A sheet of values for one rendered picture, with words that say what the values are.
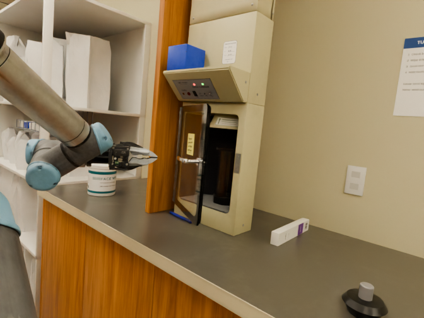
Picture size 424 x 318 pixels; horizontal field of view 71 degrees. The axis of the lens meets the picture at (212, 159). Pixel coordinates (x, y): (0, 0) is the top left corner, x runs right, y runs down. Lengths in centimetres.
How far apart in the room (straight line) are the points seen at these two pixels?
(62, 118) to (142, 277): 58
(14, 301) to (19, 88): 46
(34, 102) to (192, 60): 61
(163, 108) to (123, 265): 61
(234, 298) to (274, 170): 83
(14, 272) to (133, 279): 85
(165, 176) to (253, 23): 68
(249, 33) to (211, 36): 17
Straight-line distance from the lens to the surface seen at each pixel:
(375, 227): 133
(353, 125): 132
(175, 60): 114
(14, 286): 26
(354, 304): 77
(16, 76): 65
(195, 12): 129
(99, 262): 128
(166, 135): 125
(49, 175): 82
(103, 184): 150
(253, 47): 106
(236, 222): 108
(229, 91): 101
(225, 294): 76
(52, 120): 71
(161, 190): 128
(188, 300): 91
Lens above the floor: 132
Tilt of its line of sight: 6 degrees down
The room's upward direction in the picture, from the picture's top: 5 degrees clockwise
